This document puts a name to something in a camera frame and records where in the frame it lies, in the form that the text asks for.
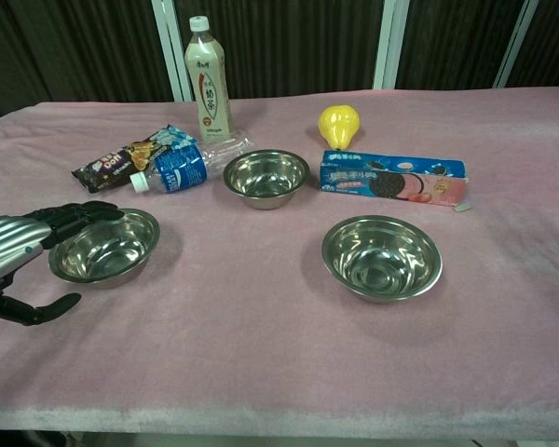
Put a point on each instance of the brown snack packet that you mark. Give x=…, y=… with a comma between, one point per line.
x=116, y=167

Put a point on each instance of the pink table cloth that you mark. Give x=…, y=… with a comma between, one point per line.
x=261, y=349

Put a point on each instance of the medium stainless steel bowl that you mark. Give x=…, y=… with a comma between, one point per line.
x=107, y=253

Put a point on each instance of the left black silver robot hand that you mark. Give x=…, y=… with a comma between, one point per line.
x=9, y=237

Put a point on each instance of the small grey tab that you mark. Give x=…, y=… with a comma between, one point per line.
x=463, y=207

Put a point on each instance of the white frame post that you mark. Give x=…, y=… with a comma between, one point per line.
x=517, y=42
x=172, y=46
x=390, y=42

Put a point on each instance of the small stainless steel bowl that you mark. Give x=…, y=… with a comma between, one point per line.
x=265, y=179

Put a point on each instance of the milk tea bottle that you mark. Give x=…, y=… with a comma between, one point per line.
x=210, y=93

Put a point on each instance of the blue pink Oreo box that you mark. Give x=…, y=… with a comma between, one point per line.
x=391, y=179

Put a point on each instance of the blue label water bottle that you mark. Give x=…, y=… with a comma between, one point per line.
x=179, y=172

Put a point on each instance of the yellow pear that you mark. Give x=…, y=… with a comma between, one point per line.
x=339, y=123

